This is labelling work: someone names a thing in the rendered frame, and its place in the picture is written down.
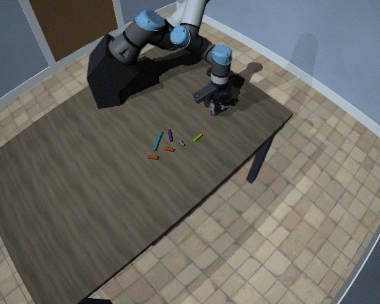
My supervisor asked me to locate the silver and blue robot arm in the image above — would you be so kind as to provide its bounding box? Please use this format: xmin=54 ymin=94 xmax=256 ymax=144
xmin=108 ymin=0 xmax=232 ymax=104

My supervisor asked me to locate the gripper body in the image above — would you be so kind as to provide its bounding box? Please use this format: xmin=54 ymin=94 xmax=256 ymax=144
xmin=210 ymin=75 xmax=232 ymax=103

